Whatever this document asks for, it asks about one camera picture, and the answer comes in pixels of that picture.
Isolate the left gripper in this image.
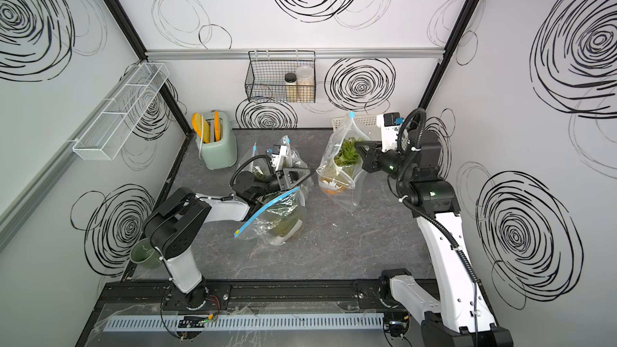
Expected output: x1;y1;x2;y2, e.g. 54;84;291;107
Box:
251;169;313;202

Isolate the black lid spice jar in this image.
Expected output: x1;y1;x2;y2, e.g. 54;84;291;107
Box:
284;72;297;103

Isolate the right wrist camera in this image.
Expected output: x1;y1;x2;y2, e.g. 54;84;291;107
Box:
376;112;403;153

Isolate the yellow toast slice left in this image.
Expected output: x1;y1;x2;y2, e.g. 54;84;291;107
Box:
191;112;210;144

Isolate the grey cable duct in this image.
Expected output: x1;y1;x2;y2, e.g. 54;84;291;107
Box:
102;313;384;334

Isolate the pineapple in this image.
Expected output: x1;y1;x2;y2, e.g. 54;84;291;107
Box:
317;138;362;195

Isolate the white plastic basket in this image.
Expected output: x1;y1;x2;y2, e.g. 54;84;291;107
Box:
331;113;378;131

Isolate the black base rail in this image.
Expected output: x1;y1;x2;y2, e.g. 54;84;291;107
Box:
95;279;403;313

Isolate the white lid jar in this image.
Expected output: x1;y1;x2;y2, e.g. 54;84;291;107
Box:
296;65;315;103

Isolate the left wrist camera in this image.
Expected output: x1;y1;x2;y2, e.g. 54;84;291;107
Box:
268;144;292;171

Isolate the orange toast slice right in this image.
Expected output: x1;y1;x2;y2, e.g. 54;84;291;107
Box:
213;111;222;142

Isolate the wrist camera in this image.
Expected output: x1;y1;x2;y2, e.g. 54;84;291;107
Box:
268;144;292;171
376;112;403;153

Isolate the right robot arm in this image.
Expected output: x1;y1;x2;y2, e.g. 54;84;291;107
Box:
355;108;514;346

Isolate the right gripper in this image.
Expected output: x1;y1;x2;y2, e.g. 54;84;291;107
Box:
355;139;414;184

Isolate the black wire basket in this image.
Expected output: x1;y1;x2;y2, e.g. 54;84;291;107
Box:
244;50;317;103

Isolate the mint green toaster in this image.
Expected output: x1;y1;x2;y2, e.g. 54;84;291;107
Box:
196;111;237;170

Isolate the white wire shelf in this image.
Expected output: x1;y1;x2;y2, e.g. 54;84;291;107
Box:
72;62;170;161

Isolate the green cup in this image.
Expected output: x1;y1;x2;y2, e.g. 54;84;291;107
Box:
130;239;161;270

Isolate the zip-top bag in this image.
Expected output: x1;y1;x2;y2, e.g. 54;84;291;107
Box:
236;143;274;190
234;188;307;246
268;136;313;191
317;112;371;213

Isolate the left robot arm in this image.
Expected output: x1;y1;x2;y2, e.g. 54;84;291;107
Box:
143;154;312;311

